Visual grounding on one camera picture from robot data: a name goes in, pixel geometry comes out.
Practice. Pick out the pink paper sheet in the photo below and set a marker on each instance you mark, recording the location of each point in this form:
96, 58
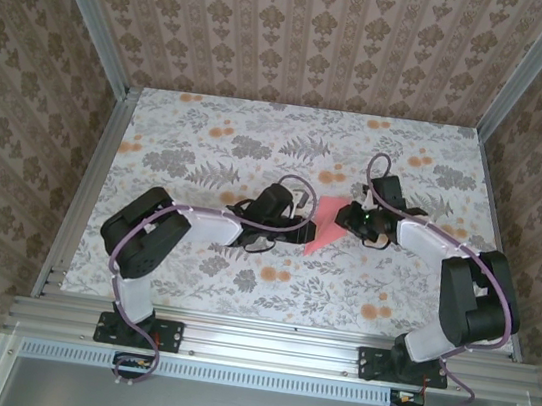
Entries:
324, 220

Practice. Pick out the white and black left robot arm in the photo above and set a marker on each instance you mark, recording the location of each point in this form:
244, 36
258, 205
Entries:
144, 241

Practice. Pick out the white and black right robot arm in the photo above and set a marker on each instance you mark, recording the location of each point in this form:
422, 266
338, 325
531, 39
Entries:
469, 301

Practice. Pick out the floral patterned table cover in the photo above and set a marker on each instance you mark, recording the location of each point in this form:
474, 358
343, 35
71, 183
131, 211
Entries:
289, 286

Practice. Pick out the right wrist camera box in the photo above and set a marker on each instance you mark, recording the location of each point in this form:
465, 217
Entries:
368, 201

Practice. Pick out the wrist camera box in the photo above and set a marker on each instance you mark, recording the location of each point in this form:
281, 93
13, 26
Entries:
368, 201
301, 198

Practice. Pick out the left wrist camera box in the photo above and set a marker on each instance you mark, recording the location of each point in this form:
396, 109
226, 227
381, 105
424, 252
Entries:
301, 198

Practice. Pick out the aluminium frame side rail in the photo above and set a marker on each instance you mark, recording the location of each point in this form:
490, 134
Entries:
100, 159
491, 196

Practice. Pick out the aluminium frame cross rail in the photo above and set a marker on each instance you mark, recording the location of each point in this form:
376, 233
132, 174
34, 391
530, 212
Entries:
271, 347

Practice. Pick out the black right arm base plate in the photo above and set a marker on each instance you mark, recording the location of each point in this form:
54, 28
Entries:
372, 363

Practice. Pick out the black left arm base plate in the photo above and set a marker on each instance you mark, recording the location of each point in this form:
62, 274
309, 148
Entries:
171, 335

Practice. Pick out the aluminium frame post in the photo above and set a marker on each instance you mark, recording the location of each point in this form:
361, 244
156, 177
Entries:
90, 16
531, 73

